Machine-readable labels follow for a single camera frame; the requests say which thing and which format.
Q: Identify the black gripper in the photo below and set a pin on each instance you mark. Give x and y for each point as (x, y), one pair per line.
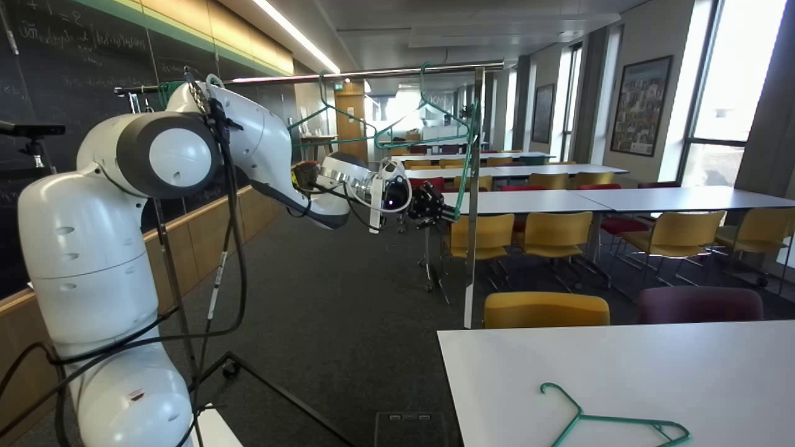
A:
(427, 205)

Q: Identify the green wire coat hanger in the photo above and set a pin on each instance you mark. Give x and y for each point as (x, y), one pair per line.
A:
(463, 161)
(666, 431)

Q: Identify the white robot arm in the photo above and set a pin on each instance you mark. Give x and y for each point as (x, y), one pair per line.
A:
(83, 246)

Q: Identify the green hanger hung right rack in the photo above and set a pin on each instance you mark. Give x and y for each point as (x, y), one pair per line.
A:
(419, 116)

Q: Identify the black metal clothes rack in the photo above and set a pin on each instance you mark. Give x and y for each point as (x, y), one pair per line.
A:
(360, 76)

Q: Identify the green hanger hung mid rack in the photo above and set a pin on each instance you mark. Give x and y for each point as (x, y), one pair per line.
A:
(332, 118)

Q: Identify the green hangers bundle on rack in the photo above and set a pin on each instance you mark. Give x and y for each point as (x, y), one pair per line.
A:
(166, 93)

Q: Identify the yellow chair row left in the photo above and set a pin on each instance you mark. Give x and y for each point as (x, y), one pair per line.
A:
(486, 240)

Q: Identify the yellow chair row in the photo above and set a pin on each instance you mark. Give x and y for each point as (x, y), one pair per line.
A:
(678, 235)
(557, 235)
(486, 240)

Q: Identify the yellow chair near table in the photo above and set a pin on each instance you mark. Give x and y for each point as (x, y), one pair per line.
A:
(545, 308)

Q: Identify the yellow chair row middle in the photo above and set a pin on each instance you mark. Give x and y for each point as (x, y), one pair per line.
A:
(557, 235)

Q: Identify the maroon chair near table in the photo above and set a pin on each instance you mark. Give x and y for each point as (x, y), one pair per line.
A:
(699, 303)

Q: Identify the yellow chair row right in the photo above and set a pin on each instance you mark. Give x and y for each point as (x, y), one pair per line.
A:
(678, 235)

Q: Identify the long white background table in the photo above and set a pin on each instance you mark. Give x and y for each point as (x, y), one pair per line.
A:
(620, 200)

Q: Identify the framed picture on wall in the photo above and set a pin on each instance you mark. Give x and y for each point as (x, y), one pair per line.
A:
(639, 107)

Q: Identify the black camera on tripod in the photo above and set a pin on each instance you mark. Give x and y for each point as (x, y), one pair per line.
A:
(34, 132)

